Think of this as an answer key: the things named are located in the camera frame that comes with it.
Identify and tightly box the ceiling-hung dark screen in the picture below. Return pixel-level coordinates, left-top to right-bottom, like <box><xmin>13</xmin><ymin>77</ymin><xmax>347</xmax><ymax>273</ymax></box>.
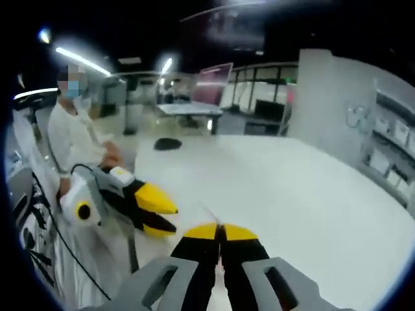
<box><xmin>180</xmin><ymin>3</ymin><xmax>270</xmax><ymax>49</ymax></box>

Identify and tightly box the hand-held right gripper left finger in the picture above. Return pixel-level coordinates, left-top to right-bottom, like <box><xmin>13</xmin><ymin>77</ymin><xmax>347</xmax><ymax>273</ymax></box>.
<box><xmin>106</xmin><ymin>222</ymin><xmax>220</xmax><ymax>311</ymax></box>

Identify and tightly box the small black object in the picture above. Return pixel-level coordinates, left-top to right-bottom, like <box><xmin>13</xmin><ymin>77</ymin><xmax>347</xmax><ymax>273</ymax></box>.
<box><xmin>154</xmin><ymin>137</ymin><xmax>182</xmax><ymax>152</ymax></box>

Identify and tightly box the black rectangular panel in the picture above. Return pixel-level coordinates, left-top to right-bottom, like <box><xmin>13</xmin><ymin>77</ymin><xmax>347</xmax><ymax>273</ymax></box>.
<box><xmin>254</xmin><ymin>98</ymin><xmax>286</xmax><ymax>122</ymax></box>

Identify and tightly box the grey side desk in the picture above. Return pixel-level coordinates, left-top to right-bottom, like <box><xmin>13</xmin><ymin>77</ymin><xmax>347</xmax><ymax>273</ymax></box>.
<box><xmin>157</xmin><ymin>102</ymin><xmax>224</xmax><ymax>135</ymax></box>

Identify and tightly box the ceiling light strip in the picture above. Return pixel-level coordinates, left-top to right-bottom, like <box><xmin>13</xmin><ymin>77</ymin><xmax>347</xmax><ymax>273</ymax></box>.
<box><xmin>160</xmin><ymin>56</ymin><xmax>174</xmax><ymax>75</ymax></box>
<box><xmin>54</xmin><ymin>47</ymin><xmax>113</xmax><ymax>77</ymax></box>

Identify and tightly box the person's white-clothed body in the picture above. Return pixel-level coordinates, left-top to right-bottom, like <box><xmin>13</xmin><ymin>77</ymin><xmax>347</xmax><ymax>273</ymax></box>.
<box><xmin>47</xmin><ymin>63</ymin><xmax>108</xmax><ymax>182</ymax></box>

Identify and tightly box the white black-printed cloth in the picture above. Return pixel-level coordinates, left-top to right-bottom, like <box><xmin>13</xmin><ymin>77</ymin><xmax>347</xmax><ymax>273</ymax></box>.
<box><xmin>11</xmin><ymin>181</ymin><xmax>58</xmax><ymax>289</ymax></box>

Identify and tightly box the grey storage shelf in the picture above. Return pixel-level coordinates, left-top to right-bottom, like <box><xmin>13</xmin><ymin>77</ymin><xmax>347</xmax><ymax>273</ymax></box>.
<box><xmin>358</xmin><ymin>80</ymin><xmax>415</xmax><ymax>210</ymax></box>

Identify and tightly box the person's left hand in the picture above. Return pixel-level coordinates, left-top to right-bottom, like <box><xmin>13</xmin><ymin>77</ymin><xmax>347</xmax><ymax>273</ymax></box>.
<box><xmin>102</xmin><ymin>143</ymin><xmax>123</xmax><ymax>169</ymax></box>

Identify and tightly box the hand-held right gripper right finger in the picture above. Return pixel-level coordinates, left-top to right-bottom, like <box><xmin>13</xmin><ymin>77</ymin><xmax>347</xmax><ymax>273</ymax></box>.
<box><xmin>220</xmin><ymin>223</ymin><xmax>358</xmax><ymax>311</ymax></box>

